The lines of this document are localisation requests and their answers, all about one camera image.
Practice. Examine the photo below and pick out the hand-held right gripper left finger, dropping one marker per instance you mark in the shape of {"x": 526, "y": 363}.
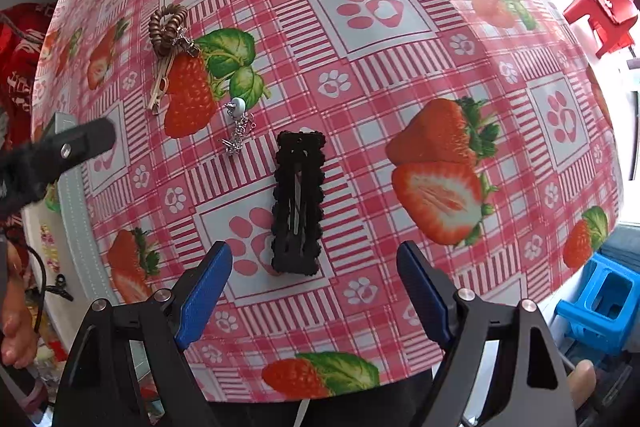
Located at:
{"x": 205, "y": 292}

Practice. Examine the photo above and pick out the red printed blanket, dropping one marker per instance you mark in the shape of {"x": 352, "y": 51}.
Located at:
{"x": 20, "y": 52}

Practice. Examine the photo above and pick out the person's left hand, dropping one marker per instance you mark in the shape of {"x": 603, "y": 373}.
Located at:
{"x": 17, "y": 322}

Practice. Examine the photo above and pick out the person's foot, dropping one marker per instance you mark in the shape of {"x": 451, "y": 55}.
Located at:
{"x": 582, "y": 382}

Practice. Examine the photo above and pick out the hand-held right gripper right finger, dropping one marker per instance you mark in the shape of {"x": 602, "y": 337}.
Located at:
{"x": 422, "y": 292}

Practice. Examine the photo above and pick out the grey jewelry box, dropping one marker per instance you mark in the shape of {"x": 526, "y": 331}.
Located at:
{"x": 80, "y": 217}

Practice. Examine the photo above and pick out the blue plastic stool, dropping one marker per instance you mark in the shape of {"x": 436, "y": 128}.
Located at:
{"x": 600, "y": 302}

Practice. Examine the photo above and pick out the black snap hair clip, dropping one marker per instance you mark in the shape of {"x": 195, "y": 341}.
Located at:
{"x": 300, "y": 202}

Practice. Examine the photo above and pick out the beige hair clip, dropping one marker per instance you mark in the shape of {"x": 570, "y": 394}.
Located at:
{"x": 161, "y": 87}

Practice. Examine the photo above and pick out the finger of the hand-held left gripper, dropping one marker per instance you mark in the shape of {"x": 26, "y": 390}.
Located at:
{"x": 75, "y": 144}

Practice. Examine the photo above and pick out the red plastic chair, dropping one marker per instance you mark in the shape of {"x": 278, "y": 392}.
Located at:
{"x": 600, "y": 17}

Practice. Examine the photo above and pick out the strawberry printed pink tablecloth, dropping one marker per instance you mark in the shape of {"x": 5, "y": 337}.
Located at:
{"x": 350, "y": 82}

